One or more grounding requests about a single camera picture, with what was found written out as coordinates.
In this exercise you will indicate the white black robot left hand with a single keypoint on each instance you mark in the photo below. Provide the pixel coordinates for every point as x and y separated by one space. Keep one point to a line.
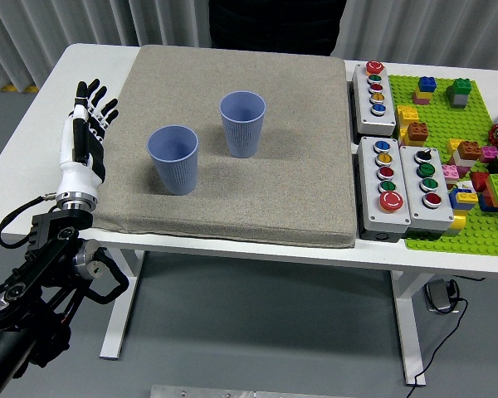
74 176

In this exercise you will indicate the blue ribbed plastic cup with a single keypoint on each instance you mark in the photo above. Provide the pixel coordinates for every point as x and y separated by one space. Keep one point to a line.
245 132
174 174

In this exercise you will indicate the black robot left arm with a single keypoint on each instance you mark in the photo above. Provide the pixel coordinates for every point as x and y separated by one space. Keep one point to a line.
45 244

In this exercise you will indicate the grey-brown fabric mat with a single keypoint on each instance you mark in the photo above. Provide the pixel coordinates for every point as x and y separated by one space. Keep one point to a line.
274 186

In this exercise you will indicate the white table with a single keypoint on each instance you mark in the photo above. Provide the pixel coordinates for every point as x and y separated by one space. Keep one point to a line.
274 257

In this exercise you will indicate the person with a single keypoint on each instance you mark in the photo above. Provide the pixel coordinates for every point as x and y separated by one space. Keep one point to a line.
278 25

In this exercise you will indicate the grey five-button box small buttons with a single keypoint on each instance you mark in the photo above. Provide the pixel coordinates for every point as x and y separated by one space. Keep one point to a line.
367 120

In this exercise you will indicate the grey box with emergency button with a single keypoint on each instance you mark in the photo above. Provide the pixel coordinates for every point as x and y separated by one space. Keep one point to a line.
371 215

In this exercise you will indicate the orange brown toy brick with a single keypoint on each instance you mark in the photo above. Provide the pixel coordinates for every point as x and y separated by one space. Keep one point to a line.
418 132

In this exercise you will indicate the blue yellow pink brick stack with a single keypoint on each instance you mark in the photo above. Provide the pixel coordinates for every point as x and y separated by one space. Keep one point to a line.
425 89

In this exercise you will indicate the green toy brick baseplate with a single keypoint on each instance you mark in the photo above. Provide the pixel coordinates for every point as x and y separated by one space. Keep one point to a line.
440 124

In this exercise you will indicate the yellow toy brick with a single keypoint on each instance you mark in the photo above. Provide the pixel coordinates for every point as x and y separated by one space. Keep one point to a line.
453 146

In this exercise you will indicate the grey power adapter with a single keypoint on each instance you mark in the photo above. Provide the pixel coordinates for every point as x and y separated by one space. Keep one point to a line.
440 296

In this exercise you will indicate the yellow grey brick stack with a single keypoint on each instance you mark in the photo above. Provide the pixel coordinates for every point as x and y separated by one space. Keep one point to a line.
456 224

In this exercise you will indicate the green grey brick stack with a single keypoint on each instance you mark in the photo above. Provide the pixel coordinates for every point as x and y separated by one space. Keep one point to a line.
460 93

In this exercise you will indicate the brown white brick stack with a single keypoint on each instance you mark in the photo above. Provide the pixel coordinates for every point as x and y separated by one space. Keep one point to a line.
470 151

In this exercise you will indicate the red toy brick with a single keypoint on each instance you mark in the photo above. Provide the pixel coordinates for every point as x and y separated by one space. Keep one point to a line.
479 181

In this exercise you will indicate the magenta toy brick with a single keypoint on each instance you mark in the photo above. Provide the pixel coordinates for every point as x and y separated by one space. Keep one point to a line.
489 154

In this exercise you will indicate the grey box with selector switch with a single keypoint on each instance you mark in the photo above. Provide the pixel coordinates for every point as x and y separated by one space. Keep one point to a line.
423 217

